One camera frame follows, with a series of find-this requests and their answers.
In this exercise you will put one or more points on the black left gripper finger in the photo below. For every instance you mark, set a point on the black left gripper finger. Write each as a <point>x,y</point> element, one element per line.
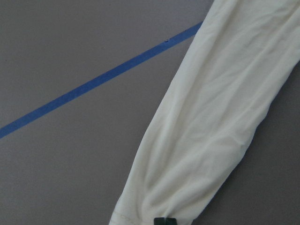
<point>164,221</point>

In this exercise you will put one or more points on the cream long-sleeve graphic shirt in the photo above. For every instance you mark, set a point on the cream long-sleeve graphic shirt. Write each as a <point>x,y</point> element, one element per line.
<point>236,64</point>

